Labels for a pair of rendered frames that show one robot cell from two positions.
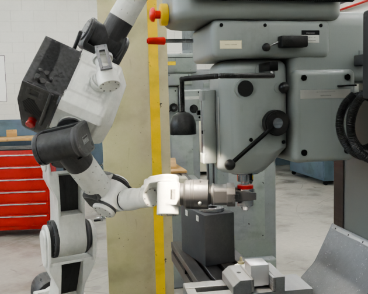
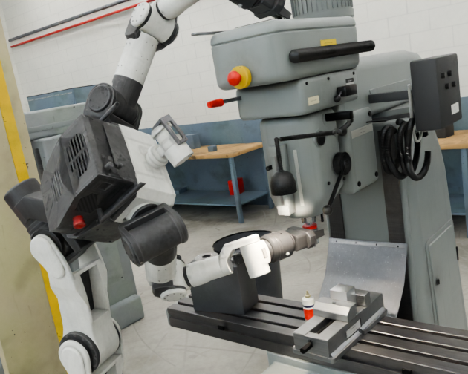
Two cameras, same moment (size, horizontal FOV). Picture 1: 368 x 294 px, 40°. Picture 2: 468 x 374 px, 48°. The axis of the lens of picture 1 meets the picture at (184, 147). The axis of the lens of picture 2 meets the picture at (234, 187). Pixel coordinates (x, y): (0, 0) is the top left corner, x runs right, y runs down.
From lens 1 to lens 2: 105 cm
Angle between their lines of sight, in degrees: 37
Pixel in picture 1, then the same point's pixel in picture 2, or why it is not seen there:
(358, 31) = (367, 74)
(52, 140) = (157, 234)
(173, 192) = (264, 251)
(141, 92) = (1, 155)
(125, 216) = (15, 306)
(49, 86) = (122, 174)
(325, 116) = (364, 150)
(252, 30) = (322, 84)
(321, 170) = not seen: hidden behind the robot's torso
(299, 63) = (345, 107)
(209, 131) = not seen: hidden behind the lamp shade
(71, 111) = (149, 197)
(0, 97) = not seen: outside the picture
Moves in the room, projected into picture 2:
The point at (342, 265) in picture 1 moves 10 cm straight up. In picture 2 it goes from (362, 268) to (359, 243)
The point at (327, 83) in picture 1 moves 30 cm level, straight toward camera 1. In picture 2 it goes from (362, 122) to (429, 123)
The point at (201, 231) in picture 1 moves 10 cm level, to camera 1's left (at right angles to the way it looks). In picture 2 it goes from (232, 283) to (209, 293)
